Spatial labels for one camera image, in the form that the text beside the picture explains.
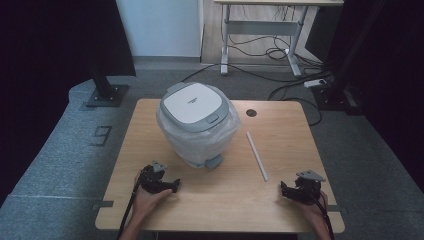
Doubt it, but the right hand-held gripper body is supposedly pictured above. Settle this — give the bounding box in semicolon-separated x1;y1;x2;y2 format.
292;170;327;204

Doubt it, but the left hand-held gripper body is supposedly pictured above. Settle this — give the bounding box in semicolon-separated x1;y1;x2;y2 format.
139;160;170;195

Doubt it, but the person's left hand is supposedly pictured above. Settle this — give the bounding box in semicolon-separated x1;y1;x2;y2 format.
132;171;173;218

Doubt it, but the person's right hand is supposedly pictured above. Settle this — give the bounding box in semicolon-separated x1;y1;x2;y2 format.
300;191;330;228

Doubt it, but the white paper straw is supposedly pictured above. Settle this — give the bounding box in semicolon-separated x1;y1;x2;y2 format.
245;130;269;183

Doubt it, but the clear plastic bin bag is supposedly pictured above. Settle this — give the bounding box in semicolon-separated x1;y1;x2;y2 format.
156;103;242;166

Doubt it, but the white trash can grey lid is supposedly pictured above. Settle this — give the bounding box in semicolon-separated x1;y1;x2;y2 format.
156;81;242;170

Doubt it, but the white power strip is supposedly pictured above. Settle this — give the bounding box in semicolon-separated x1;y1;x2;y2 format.
303;78;328;89

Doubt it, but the black curtain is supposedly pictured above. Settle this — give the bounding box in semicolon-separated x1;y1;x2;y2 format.
0;0;137;208
304;0;424;193

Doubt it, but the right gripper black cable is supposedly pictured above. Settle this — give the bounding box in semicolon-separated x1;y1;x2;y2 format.
311;194;336;240

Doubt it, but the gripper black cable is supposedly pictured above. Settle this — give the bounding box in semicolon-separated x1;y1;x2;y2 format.
311;194;336;240
116;168;145;240

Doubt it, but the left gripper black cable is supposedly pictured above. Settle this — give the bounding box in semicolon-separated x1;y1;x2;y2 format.
116;168;145;240

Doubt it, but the black floor cable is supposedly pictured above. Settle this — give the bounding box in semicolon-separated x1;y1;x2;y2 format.
267;84;323;127
181;62;321;84

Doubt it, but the black metal stand base plate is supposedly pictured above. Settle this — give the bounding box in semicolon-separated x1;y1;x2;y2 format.
312;0;388;116
85;64;131;109

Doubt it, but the tangle of black cables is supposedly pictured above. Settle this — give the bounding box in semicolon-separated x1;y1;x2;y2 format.
228;4;326;69

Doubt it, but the white desk frame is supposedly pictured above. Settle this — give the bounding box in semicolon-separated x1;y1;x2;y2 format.
213;0;345;78

